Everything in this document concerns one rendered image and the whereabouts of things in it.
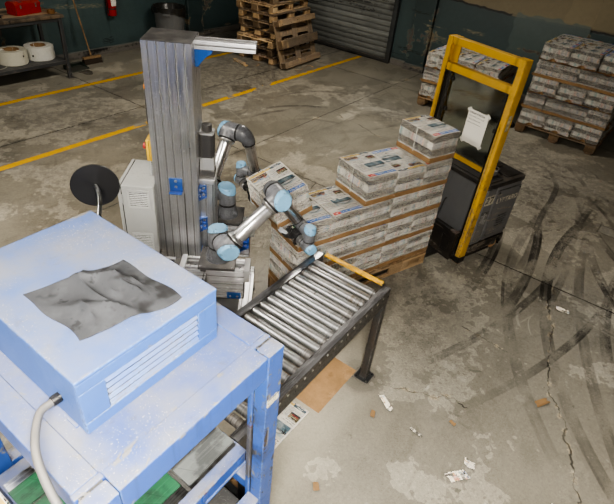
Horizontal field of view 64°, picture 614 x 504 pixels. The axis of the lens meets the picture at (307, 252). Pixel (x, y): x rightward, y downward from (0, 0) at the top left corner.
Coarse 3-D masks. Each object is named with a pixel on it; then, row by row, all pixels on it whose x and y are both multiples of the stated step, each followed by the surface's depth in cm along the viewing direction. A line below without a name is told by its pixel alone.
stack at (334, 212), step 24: (312, 192) 377; (336, 192) 380; (312, 216) 349; (336, 216) 353; (360, 216) 370; (384, 216) 386; (336, 240) 368; (360, 240) 385; (384, 240) 404; (288, 264) 368; (336, 264) 384; (360, 264) 402
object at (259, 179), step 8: (272, 168) 345; (280, 168) 344; (256, 176) 341; (264, 176) 340; (272, 176) 340; (280, 176) 339; (248, 184) 346; (256, 184) 336; (264, 184) 335; (256, 192) 337; (256, 200) 346
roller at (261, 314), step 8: (256, 312) 271; (264, 312) 271; (264, 320) 269; (272, 320) 267; (280, 328) 264; (288, 328) 263; (288, 336) 262; (296, 336) 259; (304, 336) 259; (304, 344) 257; (312, 344) 255
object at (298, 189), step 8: (296, 176) 336; (288, 184) 331; (296, 184) 329; (304, 184) 328; (296, 192) 326; (304, 192) 330; (296, 200) 331; (304, 200) 335; (296, 208) 335; (304, 208) 338; (272, 216) 331; (280, 216) 331
